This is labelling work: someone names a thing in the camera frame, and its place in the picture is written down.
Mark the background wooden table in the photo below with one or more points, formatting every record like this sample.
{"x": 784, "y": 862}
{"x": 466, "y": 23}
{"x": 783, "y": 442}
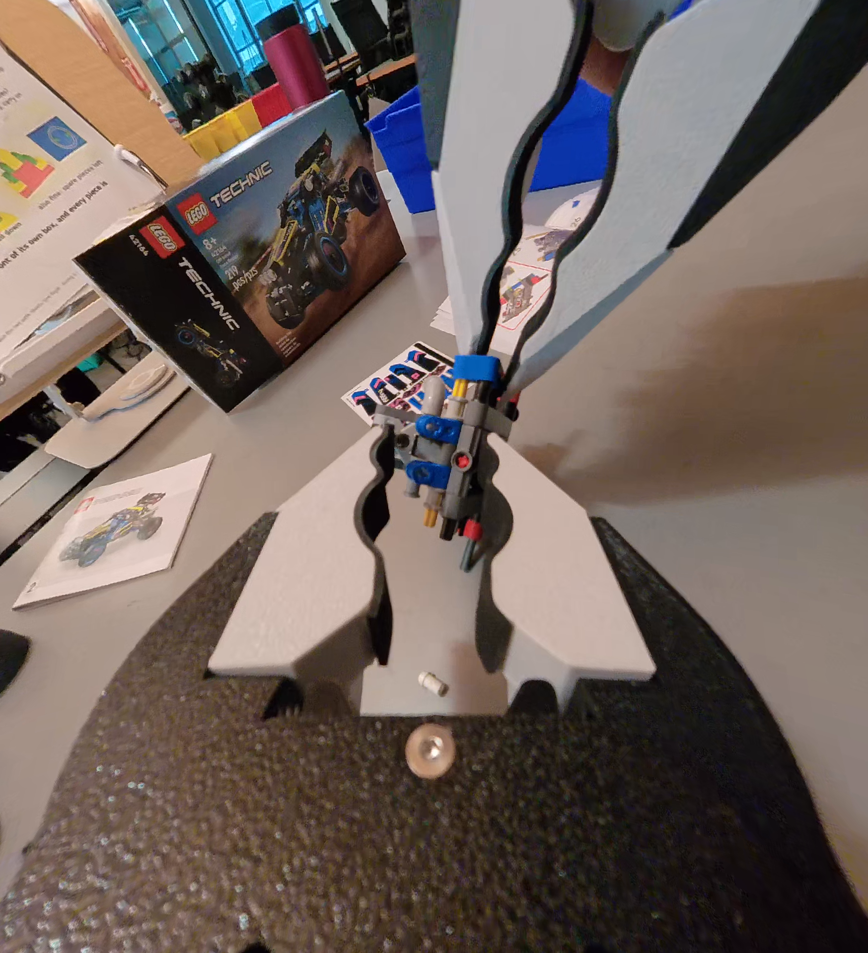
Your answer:
{"x": 375, "y": 75}

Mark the lego set box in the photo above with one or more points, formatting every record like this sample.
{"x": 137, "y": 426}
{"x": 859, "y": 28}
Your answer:
{"x": 271, "y": 247}

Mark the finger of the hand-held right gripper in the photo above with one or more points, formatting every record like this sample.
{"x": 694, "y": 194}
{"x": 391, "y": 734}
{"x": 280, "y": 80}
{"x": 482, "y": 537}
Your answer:
{"x": 665, "y": 149}
{"x": 480, "y": 112}

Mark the blue plastic bin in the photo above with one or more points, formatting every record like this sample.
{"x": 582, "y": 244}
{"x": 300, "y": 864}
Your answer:
{"x": 404, "y": 149}

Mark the grey and blue lego assembly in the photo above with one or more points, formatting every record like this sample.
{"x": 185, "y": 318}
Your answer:
{"x": 449, "y": 454}

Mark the closed lego instruction booklet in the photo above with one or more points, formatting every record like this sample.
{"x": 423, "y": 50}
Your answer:
{"x": 121, "y": 529}

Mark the open lego instruction booklet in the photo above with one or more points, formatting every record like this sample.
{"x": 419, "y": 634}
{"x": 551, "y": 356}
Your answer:
{"x": 531, "y": 284}

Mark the blue lego connector piece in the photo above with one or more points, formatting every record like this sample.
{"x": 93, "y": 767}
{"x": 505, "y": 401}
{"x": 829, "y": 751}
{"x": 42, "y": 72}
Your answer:
{"x": 476, "y": 369}

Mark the white sheet holder base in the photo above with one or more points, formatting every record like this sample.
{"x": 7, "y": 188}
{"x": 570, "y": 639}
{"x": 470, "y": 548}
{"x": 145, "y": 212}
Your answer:
{"x": 39, "y": 358}

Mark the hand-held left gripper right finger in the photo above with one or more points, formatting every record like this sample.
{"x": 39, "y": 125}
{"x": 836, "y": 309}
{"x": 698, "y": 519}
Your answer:
{"x": 568, "y": 595}

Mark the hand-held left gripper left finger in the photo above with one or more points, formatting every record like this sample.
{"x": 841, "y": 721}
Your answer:
{"x": 293, "y": 581}

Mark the white printed instruction sheet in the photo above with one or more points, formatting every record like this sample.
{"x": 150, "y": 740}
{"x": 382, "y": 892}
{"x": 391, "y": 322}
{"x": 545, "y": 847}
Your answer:
{"x": 25, "y": 224}

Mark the maroon tumbler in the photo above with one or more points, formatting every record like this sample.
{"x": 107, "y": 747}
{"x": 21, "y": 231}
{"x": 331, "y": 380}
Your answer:
{"x": 297, "y": 67}

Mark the person's right hand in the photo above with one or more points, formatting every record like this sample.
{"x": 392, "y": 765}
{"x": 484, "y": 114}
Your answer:
{"x": 604, "y": 67}

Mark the yellow plastic bin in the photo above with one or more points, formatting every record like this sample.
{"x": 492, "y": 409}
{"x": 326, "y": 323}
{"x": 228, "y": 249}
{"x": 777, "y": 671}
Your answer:
{"x": 222, "y": 134}

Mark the lego sticker sheet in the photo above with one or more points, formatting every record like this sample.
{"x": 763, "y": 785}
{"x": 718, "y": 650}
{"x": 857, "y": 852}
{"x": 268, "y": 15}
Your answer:
{"x": 386, "y": 388}

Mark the brown cardboard box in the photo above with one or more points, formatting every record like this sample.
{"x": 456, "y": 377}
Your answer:
{"x": 99, "y": 75}

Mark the small white lego peg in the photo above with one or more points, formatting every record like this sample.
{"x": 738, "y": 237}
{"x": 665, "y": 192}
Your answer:
{"x": 432, "y": 683}

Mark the red plastic bin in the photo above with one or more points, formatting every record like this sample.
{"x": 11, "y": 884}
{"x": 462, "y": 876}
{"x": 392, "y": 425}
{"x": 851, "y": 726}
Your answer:
{"x": 271, "y": 106}

